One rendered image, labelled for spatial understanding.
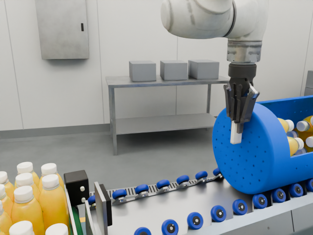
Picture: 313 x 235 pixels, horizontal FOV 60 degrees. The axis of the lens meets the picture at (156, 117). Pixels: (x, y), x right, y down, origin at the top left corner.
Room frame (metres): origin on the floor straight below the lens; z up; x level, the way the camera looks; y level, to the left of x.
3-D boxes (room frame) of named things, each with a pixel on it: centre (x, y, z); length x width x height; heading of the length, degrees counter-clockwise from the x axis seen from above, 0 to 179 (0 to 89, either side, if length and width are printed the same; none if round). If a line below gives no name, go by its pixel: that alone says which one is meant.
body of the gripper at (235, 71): (0.76, -0.24, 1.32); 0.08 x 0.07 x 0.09; 24
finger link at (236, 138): (0.76, -0.24, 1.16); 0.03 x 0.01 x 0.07; 114
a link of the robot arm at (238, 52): (0.76, -0.24, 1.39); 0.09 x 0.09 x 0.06
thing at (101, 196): (0.62, 0.14, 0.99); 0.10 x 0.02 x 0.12; 24
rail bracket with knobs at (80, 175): (0.78, 0.26, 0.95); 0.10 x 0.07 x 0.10; 24
